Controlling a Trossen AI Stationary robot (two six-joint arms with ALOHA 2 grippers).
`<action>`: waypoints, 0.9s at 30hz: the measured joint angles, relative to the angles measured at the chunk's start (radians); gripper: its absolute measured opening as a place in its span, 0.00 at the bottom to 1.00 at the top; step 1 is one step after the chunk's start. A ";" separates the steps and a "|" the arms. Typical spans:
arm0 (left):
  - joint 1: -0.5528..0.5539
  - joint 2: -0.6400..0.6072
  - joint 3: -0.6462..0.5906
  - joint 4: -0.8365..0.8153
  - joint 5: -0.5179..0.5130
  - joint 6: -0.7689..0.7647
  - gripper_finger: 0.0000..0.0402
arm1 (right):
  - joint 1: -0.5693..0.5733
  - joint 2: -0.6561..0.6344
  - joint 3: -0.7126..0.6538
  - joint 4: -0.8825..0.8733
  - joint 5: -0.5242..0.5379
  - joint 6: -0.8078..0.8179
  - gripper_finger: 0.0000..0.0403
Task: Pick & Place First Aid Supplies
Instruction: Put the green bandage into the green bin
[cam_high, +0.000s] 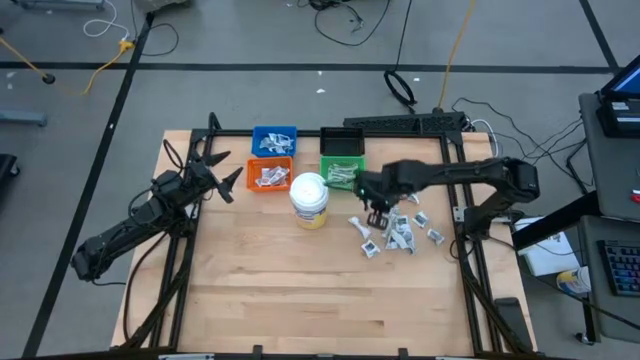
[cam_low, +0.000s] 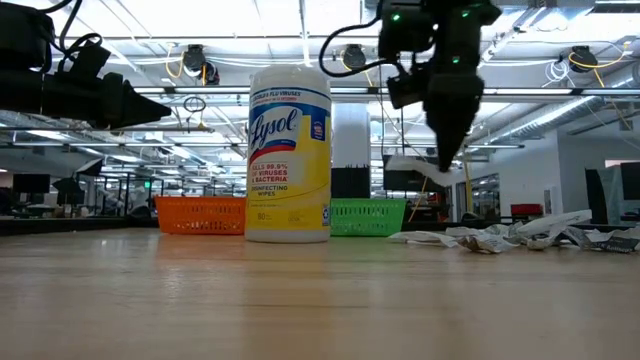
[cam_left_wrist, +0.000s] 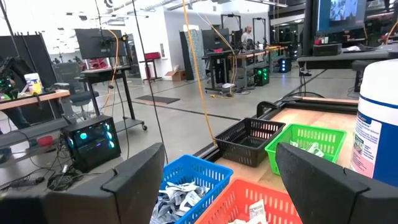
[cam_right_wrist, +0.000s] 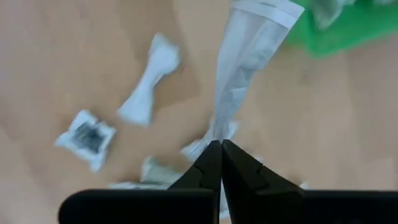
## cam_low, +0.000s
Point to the small black monitor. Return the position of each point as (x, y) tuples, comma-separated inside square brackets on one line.
[(31, 183)]

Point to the white pillar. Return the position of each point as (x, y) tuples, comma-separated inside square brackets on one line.
[(351, 135)]

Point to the black studio light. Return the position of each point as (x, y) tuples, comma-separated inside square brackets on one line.
[(68, 189)]

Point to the red bin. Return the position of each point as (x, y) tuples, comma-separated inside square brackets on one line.
[(526, 210)]

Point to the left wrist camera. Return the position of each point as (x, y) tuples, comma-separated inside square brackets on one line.
[(92, 60)]

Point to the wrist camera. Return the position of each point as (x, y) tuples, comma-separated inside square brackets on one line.
[(407, 90), (92, 60)]

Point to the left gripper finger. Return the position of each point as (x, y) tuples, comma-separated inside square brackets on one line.
[(140, 107)]

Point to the orange plastic basket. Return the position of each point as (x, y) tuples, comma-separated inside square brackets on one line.
[(200, 215)]

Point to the dark room divider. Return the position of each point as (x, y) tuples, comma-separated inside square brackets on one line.
[(612, 192)]

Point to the black panel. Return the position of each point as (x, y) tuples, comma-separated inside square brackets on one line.
[(350, 182)]

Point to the black monitor screen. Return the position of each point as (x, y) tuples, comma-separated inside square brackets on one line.
[(405, 182)]

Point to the green plastic basket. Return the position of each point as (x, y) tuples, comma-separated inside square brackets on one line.
[(367, 217)]

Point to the white bow-shaped bandage wrapper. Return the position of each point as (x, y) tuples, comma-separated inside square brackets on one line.
[(422, 238)]

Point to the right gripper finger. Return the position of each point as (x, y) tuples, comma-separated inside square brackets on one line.
[(450, 130)]

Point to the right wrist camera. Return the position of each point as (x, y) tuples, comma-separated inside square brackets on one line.
[(407, 90)]

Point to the black softbox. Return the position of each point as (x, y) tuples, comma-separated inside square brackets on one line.
[(90, 167)]

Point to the Lysol wipes canister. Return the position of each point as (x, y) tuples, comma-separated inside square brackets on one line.
[(289, 155)]

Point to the white packet black print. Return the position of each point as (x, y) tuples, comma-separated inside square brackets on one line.
[(617, 243), (542, 242), (482, 244), (555, 221), (480, 230)]

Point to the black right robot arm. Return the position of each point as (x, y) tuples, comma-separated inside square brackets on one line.
[(410, 30)]

